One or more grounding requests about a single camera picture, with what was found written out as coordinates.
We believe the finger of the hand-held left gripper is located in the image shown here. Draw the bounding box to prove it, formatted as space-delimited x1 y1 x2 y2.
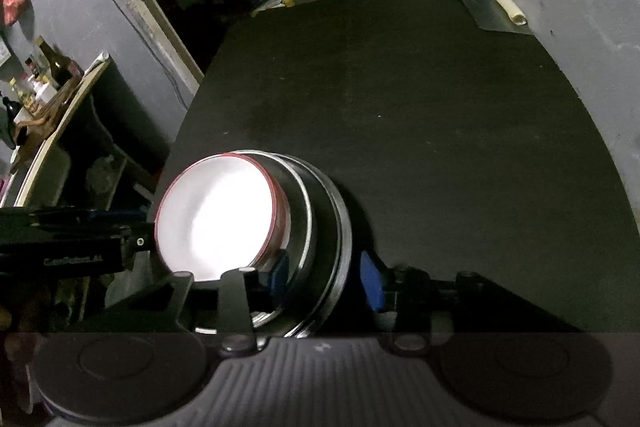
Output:
0 205 149 242
0 233 156 279

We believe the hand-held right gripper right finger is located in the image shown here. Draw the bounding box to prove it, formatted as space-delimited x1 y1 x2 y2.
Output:
359 251 587 354

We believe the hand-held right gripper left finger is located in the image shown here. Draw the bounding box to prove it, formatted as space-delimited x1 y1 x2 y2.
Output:
100 252 292 354

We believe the steel bowl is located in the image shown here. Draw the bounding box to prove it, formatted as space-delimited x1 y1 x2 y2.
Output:
192 150 319 334

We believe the wooden shelf unit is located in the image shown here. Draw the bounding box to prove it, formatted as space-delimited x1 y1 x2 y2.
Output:
0 57 157 303

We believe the dark brown glass bottle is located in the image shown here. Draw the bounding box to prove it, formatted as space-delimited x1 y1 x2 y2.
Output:
36 36 77 88

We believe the rolled white paper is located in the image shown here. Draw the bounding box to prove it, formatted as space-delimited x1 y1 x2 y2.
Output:
82 52 111 78

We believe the red plastic bag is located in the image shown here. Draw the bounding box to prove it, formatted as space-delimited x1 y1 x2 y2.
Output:
0 0 29 27

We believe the grey metal plate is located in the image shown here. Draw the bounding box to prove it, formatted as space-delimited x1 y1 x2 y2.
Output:
450 0 534 38

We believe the black wall wire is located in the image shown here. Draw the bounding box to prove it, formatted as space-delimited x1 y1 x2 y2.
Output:
69 0 193 100

